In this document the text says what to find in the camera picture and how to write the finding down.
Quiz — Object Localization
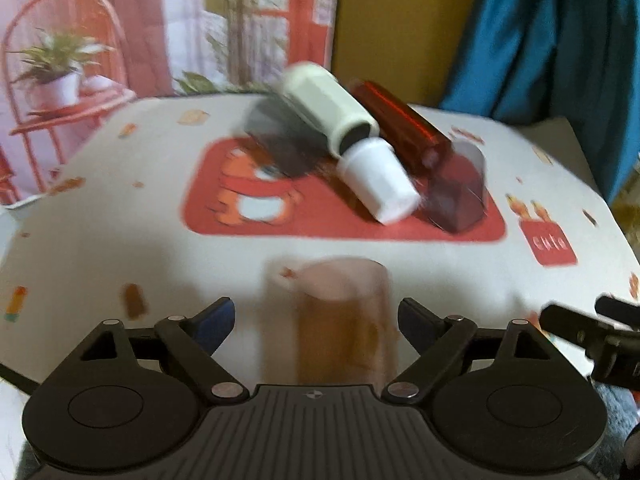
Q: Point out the brown translucent plastic cup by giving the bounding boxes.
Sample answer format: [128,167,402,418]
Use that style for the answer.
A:
[260,256,399,392]

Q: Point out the purple translucent plastic cup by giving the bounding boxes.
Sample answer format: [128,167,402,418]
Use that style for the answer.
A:
[423,141,486,234]

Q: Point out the small white ribbed cup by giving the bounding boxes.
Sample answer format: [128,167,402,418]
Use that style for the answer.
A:
[336,138,420,226]

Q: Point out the red translucent plastic cup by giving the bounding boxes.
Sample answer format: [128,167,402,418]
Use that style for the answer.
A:
[349,81,451,178]

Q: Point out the grey translucent plastic cup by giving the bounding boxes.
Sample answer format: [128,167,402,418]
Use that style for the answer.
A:
[244,96,329,179]

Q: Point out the pale green ribbed cup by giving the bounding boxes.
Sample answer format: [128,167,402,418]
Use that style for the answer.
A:
[278,62,380,158]

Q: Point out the pink living room backdrop poster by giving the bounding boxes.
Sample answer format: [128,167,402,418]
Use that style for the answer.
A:
[1,0,336,207]

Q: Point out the white cartoon bear table mat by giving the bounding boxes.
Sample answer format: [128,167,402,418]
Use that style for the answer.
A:
[1,96,639,385]

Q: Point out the teal blue curtain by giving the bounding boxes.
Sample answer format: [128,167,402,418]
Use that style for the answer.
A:
[439,0,639,200]

